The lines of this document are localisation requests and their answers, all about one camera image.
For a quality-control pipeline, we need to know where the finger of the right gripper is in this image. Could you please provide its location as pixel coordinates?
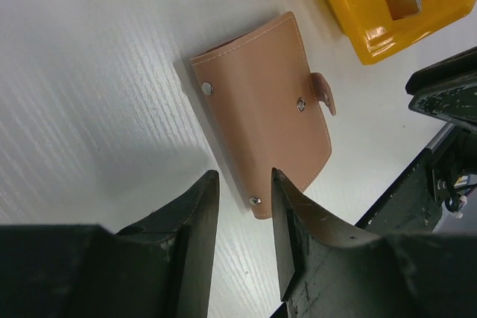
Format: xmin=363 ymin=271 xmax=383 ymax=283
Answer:
xmin=405 ymin=48 xmax=476 ymax=128

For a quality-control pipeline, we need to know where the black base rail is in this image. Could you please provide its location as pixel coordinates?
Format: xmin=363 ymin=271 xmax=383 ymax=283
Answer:
xmin=356 ymin=124 xmax=476 ymax=235

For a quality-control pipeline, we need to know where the tan leather card holder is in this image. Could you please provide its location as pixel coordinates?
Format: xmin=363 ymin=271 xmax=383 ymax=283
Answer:
xmin=191 ymin=12 xmax=336 ymax=220

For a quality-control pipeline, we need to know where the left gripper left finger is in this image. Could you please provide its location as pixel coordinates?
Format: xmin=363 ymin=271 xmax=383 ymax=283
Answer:
xmin=1 ymin=170 xmax=219 ymax=317

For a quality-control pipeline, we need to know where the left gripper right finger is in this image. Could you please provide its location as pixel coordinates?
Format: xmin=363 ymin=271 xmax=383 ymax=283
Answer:
xmin=271 ymin=169 xmax=476 ymax=317

